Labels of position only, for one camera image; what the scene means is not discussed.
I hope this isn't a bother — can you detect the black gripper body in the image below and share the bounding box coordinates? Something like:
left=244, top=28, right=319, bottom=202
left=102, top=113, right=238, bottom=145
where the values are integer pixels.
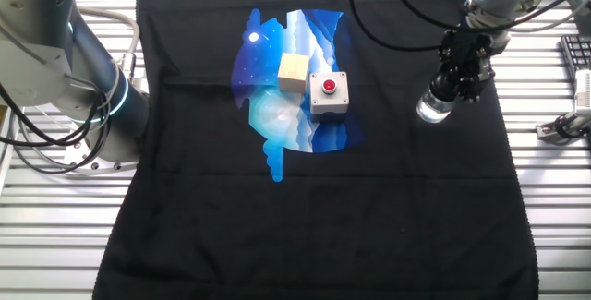
left=450, top=30, right=498, bottom=79

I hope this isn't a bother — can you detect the black looped camera cable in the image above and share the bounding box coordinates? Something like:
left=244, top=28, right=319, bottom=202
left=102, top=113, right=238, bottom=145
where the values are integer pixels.
left=553, top=114, right=579, bottom=140

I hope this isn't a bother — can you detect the small silver exterior camera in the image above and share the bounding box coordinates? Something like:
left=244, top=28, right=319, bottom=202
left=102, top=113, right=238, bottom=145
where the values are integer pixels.
left=573, top=68, right=591, bottom=110

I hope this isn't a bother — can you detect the black base cable bundle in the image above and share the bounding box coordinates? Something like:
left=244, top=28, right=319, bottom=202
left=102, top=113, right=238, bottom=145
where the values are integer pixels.
left=0, top=78, right=112, bottom=175

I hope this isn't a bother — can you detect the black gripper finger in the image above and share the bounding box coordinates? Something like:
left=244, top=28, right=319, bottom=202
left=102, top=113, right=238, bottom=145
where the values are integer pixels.
left=437, top=30, right=464, bottom=76
left=454, top=66, right=496, bottom=104

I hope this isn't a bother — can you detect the wooden cube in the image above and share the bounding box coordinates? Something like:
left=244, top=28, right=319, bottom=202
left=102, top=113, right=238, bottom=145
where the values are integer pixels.
left=276, top=53, right=311, bottom=94

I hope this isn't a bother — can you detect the grey box with red button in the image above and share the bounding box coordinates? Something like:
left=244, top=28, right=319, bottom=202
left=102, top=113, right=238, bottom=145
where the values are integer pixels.
left=308, top=71, right=351, bottom=115

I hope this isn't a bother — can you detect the black cloth with blue print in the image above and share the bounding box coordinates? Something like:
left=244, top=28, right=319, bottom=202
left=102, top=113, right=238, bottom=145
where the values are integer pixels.
left=91, top=0, right=541, bottom=300

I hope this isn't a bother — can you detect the black keyboard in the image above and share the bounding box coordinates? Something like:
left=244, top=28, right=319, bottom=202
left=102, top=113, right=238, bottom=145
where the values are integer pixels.
left=560, top=34, right=591, bottom=80

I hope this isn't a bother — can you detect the aluminium camera bracket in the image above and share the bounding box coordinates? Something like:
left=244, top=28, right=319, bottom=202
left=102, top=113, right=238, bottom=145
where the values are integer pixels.
left=535, top=105, right=591, bottom=143

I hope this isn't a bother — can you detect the clear glass jar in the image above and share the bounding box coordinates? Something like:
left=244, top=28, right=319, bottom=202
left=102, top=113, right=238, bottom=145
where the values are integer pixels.
left=415, top=88, right=454, bottom=125

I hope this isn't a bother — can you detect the thick grey base cable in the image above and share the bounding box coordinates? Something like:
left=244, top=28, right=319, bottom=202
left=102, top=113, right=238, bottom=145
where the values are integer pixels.
left=78, top=6, right=142, bottom=84

